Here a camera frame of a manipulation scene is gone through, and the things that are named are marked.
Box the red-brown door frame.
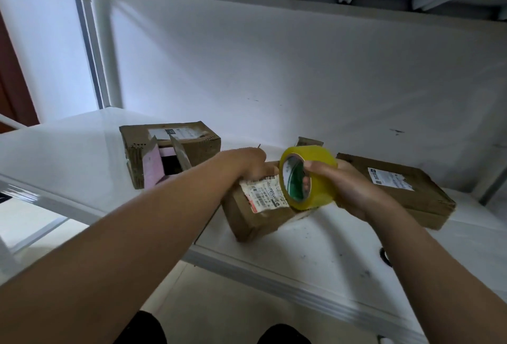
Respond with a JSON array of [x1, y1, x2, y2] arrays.
[[0, 11, 40, 129]]

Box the white metal shelf rack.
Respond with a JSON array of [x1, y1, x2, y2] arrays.
[[0, 0, 507, 344]]

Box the corrugated cardboard box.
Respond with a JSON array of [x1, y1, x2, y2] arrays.
[[221, 161, 318, 243]]

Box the person's left hand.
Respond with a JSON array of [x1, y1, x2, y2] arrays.
[[224, 147, 280, 184]]

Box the person's right hand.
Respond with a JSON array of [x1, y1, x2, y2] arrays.
[[303, 158, 391, 224]]

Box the yellow tape roll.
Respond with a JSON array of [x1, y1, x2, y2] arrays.
[[278, 145, 340, 213]]

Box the person's left forearm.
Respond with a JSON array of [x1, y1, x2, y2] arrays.
[[0, 153, 255, 344]]

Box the person's right forearm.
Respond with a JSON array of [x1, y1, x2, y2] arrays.
[[368, 201, 507, 344]]

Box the long cardboard box white label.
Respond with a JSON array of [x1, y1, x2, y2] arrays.
[[119, 121, 222, 190]]

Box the person's black trousers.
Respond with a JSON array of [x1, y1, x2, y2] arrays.
[[113, 310, 312, 344]]

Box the small cardboard box red label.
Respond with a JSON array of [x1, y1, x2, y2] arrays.
[[296, 136, 324, 151]]

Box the pink carton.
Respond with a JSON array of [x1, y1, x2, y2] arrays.
[[141, 135, 193, 190]]

